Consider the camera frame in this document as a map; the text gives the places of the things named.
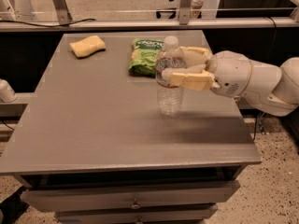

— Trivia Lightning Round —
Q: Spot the lower grey drawer front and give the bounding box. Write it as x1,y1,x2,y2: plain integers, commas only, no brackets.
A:
56,204,217,224

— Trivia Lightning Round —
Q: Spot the clear plastic water bottle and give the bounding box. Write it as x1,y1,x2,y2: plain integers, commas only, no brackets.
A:
155,36,186,116

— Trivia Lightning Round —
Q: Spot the black cable on rail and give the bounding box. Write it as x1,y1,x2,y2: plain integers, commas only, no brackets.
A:
0,17,97,28

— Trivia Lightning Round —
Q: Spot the grey wooden drawer cabinet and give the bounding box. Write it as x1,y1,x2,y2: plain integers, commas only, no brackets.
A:
0,30,263,224

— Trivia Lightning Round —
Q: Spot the green snack bag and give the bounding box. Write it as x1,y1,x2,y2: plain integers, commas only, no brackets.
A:
128,38,164,77

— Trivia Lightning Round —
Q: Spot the white cylindrical canister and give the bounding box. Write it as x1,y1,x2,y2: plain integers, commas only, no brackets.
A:
0,79,17,103

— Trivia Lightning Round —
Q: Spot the grey drawer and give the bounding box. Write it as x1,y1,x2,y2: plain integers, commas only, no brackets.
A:
56,204,217,224
21,180,240,212

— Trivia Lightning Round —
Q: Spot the aluminium frame rail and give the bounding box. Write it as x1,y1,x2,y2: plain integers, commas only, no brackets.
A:
0,17,299,32

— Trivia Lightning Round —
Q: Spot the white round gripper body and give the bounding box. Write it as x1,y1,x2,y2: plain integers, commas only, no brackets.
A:
207,50,251,97

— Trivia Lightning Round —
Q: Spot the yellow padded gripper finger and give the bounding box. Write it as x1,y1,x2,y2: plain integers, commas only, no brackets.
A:
162,64,215,91
180,46,212,67

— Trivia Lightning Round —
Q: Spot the yellow sponge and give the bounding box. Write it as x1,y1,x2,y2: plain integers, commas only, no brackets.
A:
70,35,106,58

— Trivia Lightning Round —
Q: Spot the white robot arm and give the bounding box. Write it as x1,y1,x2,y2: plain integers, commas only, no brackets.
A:
162,50,299,117

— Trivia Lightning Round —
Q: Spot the upper grey drawer front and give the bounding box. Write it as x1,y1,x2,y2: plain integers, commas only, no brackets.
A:
21,180,240,212

